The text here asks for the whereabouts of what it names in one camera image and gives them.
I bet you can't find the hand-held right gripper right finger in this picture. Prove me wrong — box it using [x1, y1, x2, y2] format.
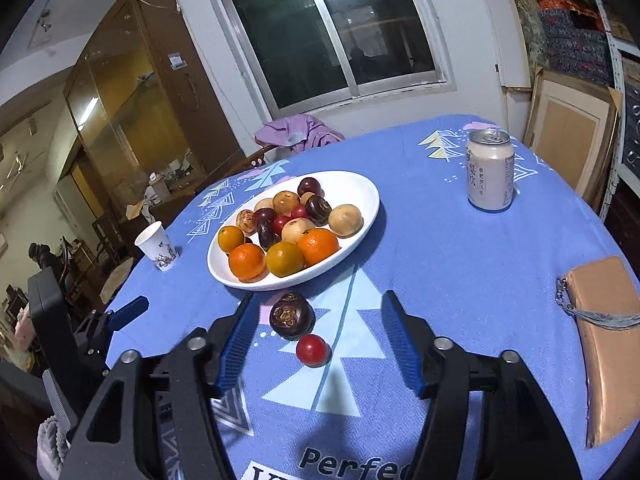
[381, 290, 583, 480]

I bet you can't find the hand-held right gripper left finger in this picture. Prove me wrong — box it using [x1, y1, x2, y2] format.
[60, 291, 260, 480]

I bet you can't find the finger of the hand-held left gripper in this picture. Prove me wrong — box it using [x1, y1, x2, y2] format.
[75, 330, 115, 376]
[87, 296, 150, 333]

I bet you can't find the dark water chestnut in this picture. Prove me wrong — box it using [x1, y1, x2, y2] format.
[256, 221, 282, 251]
[269, 292, 316, 342]
[305, 194, 333, 227]

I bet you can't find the orange mandarin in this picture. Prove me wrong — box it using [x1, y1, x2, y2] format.
[229, 243, 267, 282]
[296, 228, 341, 268]

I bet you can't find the yellow-orange tomato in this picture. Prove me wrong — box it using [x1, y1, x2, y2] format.
[218, 225, 246, 254]
[265, 241, 306, 278]

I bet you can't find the large tan round fruit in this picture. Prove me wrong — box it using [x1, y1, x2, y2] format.
[281, 218, 316, 243]

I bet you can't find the peach-coloured round fruit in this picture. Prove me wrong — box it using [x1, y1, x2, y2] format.
[272, 190, 301, 215]

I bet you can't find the white oval plate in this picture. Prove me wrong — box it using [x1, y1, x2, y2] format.
[207, 170, 381, 292]

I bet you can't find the chair with pale cushion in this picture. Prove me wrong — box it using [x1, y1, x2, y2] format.
[100, 260, 136, 306]

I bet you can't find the white printed paper cup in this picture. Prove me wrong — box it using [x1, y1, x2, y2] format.
[134, 221, 179, 272]

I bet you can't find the wooden chair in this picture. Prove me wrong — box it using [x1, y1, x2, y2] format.
[210, 144, 281, 181]

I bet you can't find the white drink can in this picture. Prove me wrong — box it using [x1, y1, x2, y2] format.
[465, 128, 516, 212]

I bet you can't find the wooden glass-door cabinet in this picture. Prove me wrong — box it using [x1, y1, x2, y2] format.
[62, 0, 246, 226]

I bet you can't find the purple cloth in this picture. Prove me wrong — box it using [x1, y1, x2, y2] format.
[254, 114, 346, 153]

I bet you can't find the framed wooden board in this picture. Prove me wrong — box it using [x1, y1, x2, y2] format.
[522, 67, 623, 211]

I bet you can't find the sliding glass window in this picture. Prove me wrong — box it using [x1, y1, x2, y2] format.
[206, 0, 457, 121]

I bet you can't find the white metal shelf rack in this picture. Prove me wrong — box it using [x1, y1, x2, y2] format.
[582, 0, 640, 221]

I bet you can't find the tan pouch with cord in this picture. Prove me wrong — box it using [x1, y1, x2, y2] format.
[556, 256, 640, 450]

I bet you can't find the white wall conduit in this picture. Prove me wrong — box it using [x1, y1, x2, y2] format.
[470, 0, 508, 91]

